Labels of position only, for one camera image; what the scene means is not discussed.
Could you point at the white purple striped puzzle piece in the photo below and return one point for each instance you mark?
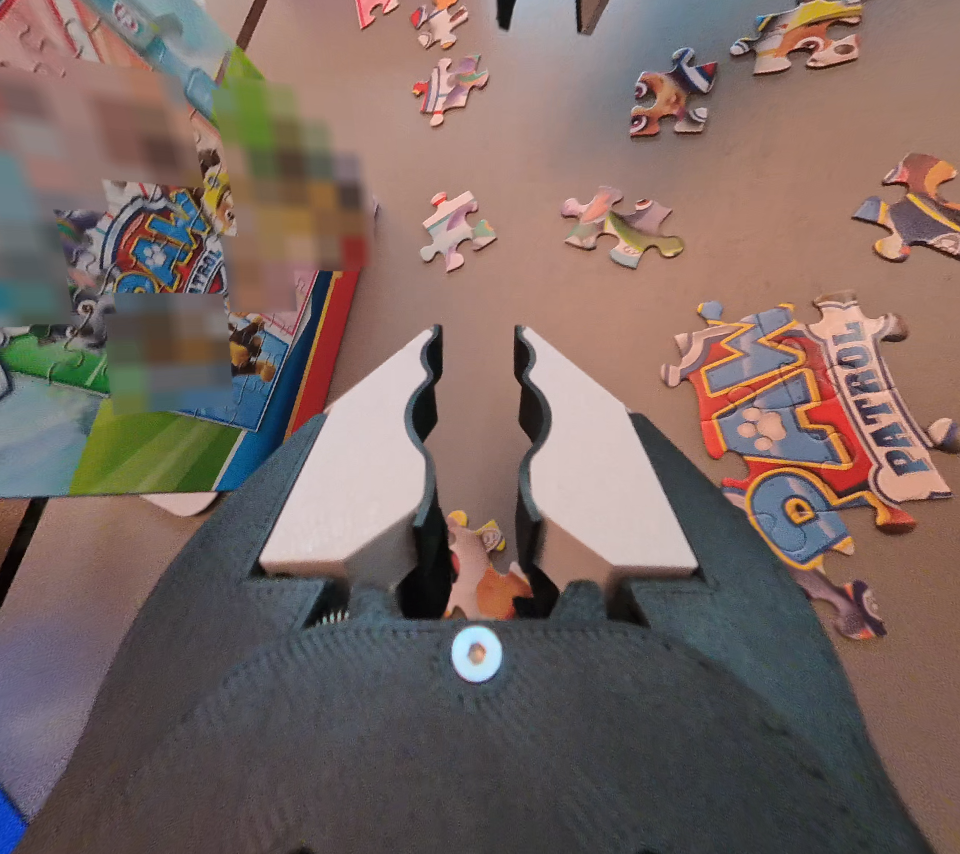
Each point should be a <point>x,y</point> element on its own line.
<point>450,89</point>

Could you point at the assembled logo puzzle section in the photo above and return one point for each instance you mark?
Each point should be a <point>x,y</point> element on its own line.
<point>765,419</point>

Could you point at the white teal purple puzzle piece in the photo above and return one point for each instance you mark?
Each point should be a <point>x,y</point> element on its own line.
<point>454,228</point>

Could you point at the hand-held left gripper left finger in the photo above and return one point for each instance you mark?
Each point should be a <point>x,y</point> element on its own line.
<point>352,487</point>

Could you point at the white stand base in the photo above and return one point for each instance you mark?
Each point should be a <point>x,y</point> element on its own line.
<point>180,503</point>

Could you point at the green purple puzzle piece pair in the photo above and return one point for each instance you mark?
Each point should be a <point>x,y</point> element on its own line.
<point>622,228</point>

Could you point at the yellow dog puzzle piece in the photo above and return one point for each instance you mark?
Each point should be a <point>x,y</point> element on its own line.
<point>795,33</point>

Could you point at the grey purple puzzle piece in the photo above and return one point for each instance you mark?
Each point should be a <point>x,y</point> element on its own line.
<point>847,603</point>

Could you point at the orange dog face puzzle piece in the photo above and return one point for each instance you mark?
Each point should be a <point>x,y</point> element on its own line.
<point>667,97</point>

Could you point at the orange fur puzzle piece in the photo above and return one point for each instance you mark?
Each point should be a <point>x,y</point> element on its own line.
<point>480,569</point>

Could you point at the colourful puzzle box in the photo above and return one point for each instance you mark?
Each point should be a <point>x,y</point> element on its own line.
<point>150,449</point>

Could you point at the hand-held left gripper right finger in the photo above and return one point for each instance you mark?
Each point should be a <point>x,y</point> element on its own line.
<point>607,487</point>

